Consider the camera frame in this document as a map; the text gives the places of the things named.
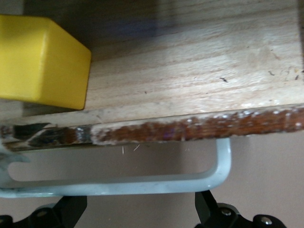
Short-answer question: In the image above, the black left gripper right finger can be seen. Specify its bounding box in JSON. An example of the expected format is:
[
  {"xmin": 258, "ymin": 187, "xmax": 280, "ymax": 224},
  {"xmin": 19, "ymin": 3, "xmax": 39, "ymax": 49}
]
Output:
[{"xmin": 194, "ymin": 190, "xmax": 288, "ymax": 228}]

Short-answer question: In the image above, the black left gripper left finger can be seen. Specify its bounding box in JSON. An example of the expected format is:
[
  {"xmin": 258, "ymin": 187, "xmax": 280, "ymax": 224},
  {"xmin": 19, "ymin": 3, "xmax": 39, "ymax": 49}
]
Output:
[{"xmin": 0, "ymin": 195, "xmax": 88, "ymax": 228}]

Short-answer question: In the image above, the light wood drawer white handle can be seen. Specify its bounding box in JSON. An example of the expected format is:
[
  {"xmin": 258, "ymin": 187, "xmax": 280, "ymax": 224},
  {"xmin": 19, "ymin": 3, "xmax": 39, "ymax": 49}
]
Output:
[{"xmin": 0, "ymin": 0, "xmax": 304, "ymax": 199}]

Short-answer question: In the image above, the yellow wooden cube block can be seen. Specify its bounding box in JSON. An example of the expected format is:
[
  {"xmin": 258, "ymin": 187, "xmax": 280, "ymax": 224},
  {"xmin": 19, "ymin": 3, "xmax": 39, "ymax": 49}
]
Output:
[{"xmin": 0, "ymin": 14, "xmax": 93, "ymax": 111}]

